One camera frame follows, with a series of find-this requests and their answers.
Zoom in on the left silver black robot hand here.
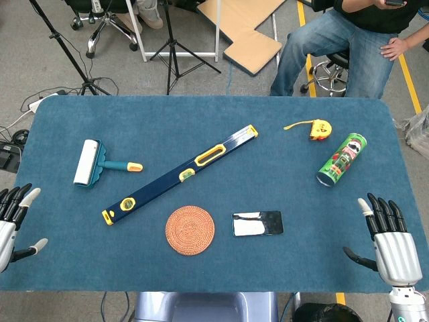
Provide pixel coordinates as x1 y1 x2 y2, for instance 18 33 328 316
0 182 49 273

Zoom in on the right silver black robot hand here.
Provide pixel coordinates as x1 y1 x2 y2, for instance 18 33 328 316
342 193 424 287

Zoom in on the smartphone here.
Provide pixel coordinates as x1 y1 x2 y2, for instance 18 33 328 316
231 210 285 237

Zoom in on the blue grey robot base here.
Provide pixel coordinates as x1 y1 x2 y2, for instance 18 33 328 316
133 290 280 322

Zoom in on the black foot pedal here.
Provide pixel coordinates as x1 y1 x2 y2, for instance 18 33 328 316
0 140 23 174

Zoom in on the black bin bag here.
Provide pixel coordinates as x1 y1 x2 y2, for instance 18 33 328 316
292 302 363 322

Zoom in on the green Pringles can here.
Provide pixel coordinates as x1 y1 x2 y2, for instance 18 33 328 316
316 132 367 189

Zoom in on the teal white lint roller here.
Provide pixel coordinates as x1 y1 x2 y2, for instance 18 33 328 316
72 139 144 189

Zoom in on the clear plastic bag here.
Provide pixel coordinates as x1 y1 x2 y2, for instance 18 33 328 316
400 109 429 160

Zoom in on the white power strip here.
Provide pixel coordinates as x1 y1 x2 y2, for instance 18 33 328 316
27 95 58 113

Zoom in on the yellow tape measure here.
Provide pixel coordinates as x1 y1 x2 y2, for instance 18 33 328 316
283 119 333 142

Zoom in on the round woven orange coaster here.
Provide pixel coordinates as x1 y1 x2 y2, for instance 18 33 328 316
165 205 216 256

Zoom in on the navy yellow spirit level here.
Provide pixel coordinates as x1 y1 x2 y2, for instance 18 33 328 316
101 124 259 226

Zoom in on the blue table mat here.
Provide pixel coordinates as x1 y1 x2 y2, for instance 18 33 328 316
0 95 429 293

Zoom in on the black light stand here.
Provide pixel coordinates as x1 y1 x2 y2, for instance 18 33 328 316
28 0 112 97

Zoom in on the black stool with chrome base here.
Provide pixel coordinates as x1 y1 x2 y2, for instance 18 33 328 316
300 49 350 98

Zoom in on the seated person in jeans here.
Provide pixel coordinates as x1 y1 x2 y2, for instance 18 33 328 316
269 0 429 99

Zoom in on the office chair chrome base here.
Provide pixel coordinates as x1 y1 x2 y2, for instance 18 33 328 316
65 0 139 60

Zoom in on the beige shoe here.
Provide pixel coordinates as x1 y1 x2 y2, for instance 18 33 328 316
137 0 164 30

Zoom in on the tan cardboard sheet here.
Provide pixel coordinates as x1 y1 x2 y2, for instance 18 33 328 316
196 0 286 76

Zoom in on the white metal frame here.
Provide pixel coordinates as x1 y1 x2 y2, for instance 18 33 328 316
125 0 221 63

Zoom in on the black camera tripod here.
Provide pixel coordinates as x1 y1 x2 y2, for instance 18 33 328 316
149 0 222 96

